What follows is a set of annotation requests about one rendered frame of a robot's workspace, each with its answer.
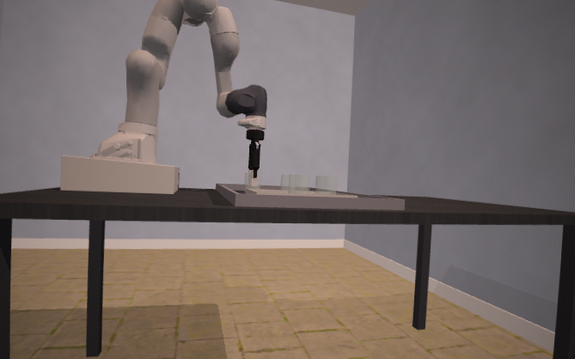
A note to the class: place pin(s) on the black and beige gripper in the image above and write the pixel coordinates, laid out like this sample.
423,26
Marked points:
254,154

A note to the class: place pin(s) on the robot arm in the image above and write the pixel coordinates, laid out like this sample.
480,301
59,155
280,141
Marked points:
146,74

